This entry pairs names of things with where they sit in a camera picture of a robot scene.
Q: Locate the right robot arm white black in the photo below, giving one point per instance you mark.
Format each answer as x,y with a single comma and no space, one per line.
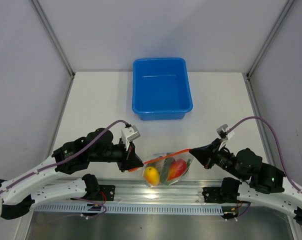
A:
251,180

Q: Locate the blue plastic bin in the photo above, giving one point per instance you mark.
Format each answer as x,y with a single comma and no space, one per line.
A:
161,89

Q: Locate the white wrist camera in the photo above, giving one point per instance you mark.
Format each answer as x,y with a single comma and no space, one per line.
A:
225,133
128,135

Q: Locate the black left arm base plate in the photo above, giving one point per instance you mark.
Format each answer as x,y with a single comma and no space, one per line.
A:
107,193

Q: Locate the aluminium mounting rail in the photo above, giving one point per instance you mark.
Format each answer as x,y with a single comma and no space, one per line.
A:
130,191

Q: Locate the aluminium frame post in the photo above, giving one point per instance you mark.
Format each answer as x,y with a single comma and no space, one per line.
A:
36,5
271,36

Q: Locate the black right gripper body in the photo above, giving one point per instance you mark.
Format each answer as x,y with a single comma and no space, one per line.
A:
221,159

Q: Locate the red chili pepper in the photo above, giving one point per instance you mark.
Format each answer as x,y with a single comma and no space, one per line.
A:
176,169

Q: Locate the clear orange zip top bag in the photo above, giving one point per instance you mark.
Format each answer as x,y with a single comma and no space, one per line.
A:
162,162

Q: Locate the left aluminium frame post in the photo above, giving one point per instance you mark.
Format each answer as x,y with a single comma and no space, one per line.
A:
36,5

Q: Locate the right aluminium frame post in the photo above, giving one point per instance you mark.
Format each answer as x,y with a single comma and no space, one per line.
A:
271,36

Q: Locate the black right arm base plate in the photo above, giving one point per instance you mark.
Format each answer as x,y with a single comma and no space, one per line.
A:
220,195

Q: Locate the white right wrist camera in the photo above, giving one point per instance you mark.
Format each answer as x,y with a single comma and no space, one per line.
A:
225,133

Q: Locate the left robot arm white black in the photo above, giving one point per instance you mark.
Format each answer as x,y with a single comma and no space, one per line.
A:
20,195

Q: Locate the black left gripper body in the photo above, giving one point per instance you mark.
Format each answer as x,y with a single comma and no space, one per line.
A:
118,153

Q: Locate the yellow orange bell pepper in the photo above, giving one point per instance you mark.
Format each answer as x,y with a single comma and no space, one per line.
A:
151,175

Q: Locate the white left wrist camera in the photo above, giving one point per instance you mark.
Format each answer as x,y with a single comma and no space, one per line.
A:
128,135

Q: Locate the slotted white cable duct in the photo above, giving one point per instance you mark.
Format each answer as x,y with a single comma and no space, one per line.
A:
122,208

